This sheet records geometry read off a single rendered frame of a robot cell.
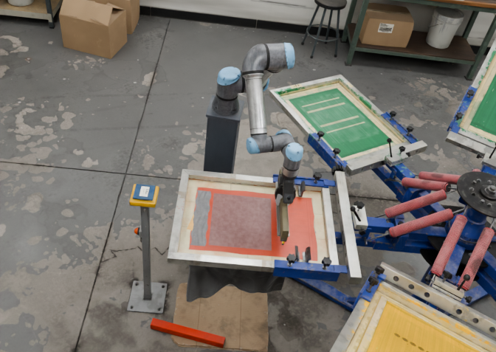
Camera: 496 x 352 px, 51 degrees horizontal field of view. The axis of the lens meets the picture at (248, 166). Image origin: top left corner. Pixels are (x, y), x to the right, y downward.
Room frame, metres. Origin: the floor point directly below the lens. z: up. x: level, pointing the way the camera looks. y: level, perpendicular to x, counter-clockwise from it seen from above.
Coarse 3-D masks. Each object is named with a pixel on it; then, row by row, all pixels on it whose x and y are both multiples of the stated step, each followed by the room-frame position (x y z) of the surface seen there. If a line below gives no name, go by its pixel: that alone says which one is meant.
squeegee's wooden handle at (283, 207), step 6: (282, 198) 1.71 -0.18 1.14; (282, 204) 1.67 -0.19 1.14; (282, 210) 1.63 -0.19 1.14; (282, 216) 1.60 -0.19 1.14; (282, 222) 1.56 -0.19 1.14; (288, 222) 1.57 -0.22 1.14; (282, 228) 1.53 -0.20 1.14; (288, 228) 1.53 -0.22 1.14; (282, 234) 1.51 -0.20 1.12; (288, 234) 1.51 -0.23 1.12; (282, 240) 1.51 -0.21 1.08
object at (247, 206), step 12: (216, 192) 1.86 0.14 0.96; (228, 192) 1.88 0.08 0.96; (240, 192) 1.89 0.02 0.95; (252, 192) 1.90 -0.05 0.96; (216, 204) 1.77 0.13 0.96; (228, 204) 1.79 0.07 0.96; (240, 204) 1.80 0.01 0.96; (252, 204) 1.81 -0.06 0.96; (264, 204) 1.83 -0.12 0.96; (300, 204) 1.87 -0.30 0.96; (216, 216) 1.70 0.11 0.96; (228, 216) 1.71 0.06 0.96; (240, 216) 1.72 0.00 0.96; (252, 216) 1.73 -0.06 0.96; (264, 216) 1.75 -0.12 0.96; (276, 216) 1.76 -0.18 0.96; (300, 216) 1.79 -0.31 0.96; (312, 216) 1.80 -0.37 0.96
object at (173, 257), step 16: (192, 176) 1.93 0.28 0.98; (208, 176) 1.93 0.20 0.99; (224, 176) 1.95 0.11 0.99; (240, 176) 1.97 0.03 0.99; (256, 176) 1.99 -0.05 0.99; (176, 208) 1.68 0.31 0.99; (176, 224) 1.58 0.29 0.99; (176, 240) 1.49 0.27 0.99; (176, 256) 1.40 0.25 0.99; (192, 256) 1.41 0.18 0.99; (208, 256) 1.42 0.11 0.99; (336, 256) 1.54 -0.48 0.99
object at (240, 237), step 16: (208, 224) 1.64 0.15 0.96; (224, 224) 1.65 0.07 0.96; (240, 224) 1.67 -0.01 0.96; (256, 224) 1.68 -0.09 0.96; (272, 224) 1.70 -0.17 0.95; (208, 240) 1.54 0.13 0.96; (224, 240) 1.56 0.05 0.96; (240, 240) 1.57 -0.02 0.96; (256, 240) 1.59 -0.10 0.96; (272, 240) 1.60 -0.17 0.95; (288, 240) 1.62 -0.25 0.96; (304, 240) 1.63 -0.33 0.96
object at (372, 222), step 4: (352, 216) 1.76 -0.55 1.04; (352, 220) 1.74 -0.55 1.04; (368, 220) 1.75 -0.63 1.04; (372, 220) 1.76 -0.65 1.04; (376, 220) 1.76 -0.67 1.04; (380, 220) 1.77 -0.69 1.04; (384, 220) 1.77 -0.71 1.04; (368, 224) 1.72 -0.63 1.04; (372, 224) 1.73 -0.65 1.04; (376, 224) 1.73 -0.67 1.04; (380, 224) 1.74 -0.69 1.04; (384, 224) 1.74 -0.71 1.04; (372, 228) 1.72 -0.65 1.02; (376, 228) 1.72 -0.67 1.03; (380, 228) 1.72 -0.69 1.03; (384, 228) 1.72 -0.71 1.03; (376, 232) 1.72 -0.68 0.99; (380, 232) 1.72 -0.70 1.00; (384, 232) 1.72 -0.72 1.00
